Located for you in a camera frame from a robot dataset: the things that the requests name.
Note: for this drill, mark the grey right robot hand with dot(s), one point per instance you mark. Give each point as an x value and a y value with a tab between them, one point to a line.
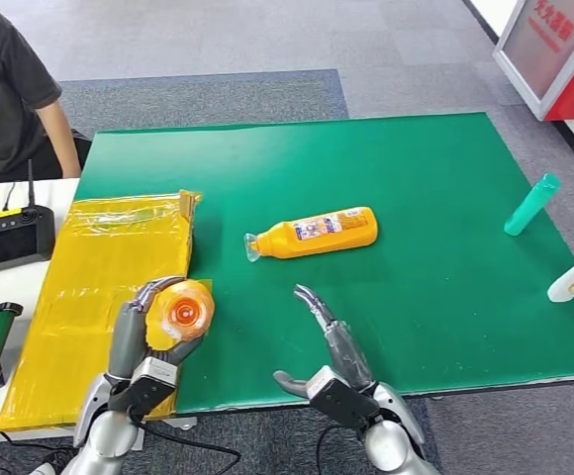
346	354

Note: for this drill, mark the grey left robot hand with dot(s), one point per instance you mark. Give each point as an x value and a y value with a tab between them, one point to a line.
126	341

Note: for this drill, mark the orange bottle with label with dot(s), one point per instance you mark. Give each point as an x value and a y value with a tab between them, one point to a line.
188	314
287	241

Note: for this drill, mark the person's forearm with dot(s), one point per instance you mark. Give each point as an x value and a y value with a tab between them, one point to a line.
64	144

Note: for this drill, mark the teal plastic bottle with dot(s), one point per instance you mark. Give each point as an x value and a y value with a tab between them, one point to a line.
529	206

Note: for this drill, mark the yellow film wrapped box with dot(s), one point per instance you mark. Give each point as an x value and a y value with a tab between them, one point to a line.
94	262

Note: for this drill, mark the black remote controller with antennas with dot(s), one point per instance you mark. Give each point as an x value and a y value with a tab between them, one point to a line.
10	239

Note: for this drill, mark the green table mat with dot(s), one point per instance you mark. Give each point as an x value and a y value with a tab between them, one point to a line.
415	170

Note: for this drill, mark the person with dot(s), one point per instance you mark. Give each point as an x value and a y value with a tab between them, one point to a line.
0	85

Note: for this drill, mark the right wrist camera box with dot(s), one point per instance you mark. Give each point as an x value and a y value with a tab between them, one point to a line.
341	400

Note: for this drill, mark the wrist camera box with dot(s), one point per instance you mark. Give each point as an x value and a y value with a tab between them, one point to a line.
341	400
148	387

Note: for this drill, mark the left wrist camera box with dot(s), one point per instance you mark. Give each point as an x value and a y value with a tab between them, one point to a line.
148	387

